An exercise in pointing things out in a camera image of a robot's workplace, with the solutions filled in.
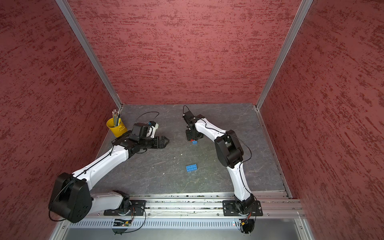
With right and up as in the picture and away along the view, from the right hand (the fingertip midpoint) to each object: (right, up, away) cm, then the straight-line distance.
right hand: (194, 139), depth 98 cm
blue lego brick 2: (-1, -16, -11) cm, 19 cm away
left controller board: (-37, -38, -25) cm, 59 cm away
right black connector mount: (+27, -40, -25) cm, 54 cm away
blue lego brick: (0, -2, 0) cm, 2 cm away
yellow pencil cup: (-51, +6, -1) cm, 51 cm away
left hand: (-19, -1, -13) cm, 23 cm away
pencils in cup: (-51, +13, -2) cm, 52 cm away
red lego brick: (-1, +1, -10) cm, 10 cm away
